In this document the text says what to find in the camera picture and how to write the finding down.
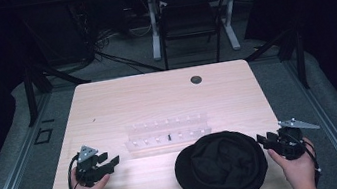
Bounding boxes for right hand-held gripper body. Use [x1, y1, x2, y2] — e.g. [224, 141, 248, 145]
[269, 114, 325, 163]

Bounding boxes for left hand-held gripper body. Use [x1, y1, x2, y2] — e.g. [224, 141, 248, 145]
[71, 141, 114, 189]

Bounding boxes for black hat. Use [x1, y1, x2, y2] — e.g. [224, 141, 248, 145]
[169, 125, 273, 189]

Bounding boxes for person's right hand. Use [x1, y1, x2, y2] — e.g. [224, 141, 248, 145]
[266, 136, 322, 189]

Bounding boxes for black tape square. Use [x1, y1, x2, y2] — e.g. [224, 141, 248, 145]
[31, 126, 56, 146]

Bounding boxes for clear acrylic rack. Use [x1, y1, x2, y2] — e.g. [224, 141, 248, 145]
[121, 111, 215, 156]

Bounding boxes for black metal stand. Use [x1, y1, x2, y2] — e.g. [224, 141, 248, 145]
[241, 25, 312, 98]
[17, 49, 97, 129]

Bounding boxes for grey table grommet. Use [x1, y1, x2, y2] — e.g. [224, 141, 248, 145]
[189, 73, 204, 86]

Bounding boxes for black chair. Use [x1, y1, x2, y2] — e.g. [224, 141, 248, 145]
[153, 0, 235, 72]

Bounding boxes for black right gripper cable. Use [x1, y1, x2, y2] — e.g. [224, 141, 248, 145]
[291, 126, 324, 188]

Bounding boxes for black floor cables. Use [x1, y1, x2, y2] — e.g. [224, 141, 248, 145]
[87, 19, 167, 83]

